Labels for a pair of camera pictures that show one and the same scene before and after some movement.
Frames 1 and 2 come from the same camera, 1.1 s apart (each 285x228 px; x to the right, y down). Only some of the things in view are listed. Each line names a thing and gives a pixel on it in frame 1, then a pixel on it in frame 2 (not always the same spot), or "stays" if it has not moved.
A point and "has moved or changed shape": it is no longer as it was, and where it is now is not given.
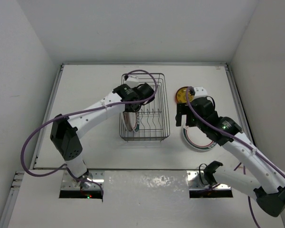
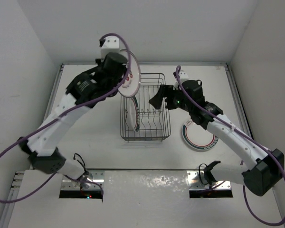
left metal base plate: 69,183 stays
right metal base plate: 197,181 stays
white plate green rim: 137,128 stays
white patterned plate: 130,120 has moved or changed shape
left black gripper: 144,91 → 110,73
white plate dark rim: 197,138 stays
